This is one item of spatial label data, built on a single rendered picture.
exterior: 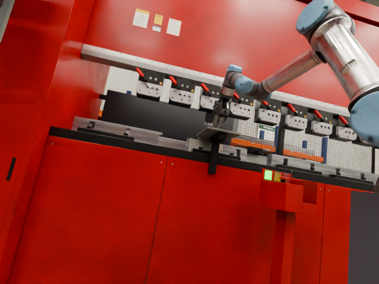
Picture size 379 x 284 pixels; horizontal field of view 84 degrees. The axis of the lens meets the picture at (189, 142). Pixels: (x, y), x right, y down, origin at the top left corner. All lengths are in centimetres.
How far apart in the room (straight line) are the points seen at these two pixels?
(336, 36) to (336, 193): 103
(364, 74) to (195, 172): 81
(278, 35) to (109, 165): 142
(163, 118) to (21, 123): 104
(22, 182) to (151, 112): 107
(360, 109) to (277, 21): 130
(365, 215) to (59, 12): 145
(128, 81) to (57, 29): 463
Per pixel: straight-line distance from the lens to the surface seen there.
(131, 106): 187
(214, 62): 148
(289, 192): 104
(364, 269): 76
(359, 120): 63
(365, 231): 74
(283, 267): 116
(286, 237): 113
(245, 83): 104
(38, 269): 131
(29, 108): 120
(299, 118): 162
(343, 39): 80
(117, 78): 589
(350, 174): 186
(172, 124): 183
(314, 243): 154
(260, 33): 172
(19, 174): 117
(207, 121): 136
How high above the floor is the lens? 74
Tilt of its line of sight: 9 degrees up
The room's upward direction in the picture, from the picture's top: 9 degrees clockwise
